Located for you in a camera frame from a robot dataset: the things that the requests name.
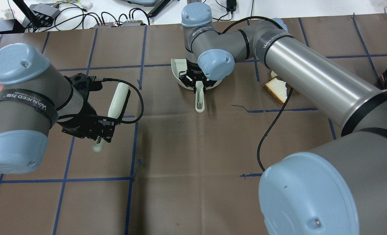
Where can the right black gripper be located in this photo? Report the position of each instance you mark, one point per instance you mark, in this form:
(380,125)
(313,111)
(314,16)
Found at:
(191,71)

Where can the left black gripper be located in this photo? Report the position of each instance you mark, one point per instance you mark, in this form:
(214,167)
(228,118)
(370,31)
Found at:
(84,118)

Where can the pale green hand brush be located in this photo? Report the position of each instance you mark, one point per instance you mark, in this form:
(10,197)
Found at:
(116,110)

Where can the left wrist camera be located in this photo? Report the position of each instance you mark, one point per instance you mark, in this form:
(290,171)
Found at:
(85,84)

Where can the large bread slice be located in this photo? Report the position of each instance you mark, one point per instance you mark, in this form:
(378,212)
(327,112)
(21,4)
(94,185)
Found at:
(278,89)

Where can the small bread piece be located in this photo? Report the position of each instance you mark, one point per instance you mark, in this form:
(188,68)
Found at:
(273,74)

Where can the black camera stand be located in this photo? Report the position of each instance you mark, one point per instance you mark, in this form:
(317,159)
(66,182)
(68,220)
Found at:
(39,15)

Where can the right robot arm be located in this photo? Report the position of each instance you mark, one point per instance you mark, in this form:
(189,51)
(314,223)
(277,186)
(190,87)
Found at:
(339,188)

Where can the pale green dustpan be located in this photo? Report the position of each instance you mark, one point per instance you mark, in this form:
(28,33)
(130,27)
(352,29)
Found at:
(179,64)

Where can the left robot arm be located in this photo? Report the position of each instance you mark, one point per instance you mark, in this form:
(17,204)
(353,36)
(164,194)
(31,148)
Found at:
(34,97)

